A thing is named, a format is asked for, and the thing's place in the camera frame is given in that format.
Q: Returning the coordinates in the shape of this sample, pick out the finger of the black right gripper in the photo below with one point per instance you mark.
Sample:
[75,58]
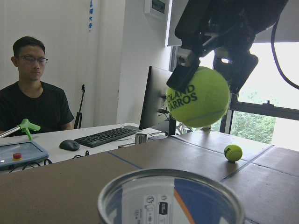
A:
[235,67]
[187,65]

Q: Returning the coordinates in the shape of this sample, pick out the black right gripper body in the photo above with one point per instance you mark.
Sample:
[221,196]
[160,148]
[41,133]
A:
[208,24]

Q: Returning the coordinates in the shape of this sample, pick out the yellow tennis ball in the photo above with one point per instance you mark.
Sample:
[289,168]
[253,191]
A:
[233,152]
[203,102]

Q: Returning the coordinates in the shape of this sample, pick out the clear Wilson tennis ball can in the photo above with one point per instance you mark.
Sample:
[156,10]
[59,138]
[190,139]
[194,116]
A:
[168,196]

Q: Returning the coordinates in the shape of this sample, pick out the black computer monitor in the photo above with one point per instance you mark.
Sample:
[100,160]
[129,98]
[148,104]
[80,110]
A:
[155,112]

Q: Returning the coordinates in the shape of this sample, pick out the steel cup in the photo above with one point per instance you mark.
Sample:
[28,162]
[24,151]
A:
[140,138]

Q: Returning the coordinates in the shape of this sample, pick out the black tripod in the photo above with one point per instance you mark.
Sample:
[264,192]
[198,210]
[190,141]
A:
[78,119]

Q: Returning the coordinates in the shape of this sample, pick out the black keyboard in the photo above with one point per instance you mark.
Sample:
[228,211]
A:
[104,137]

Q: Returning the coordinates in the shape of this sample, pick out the black computer mouse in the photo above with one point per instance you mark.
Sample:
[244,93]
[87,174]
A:
[69,145]

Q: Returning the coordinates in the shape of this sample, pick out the man in black shirt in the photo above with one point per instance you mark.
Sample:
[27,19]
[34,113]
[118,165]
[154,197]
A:
[30,98]

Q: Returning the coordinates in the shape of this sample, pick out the blue teach pendant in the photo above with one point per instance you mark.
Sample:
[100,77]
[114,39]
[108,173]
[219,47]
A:
[14,155]

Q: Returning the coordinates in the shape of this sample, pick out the white electrical wall box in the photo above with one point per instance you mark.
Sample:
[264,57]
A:
[155,8]

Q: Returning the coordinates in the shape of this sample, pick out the green handled grabber tool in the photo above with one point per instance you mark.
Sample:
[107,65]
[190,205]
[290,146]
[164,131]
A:
[25,126]

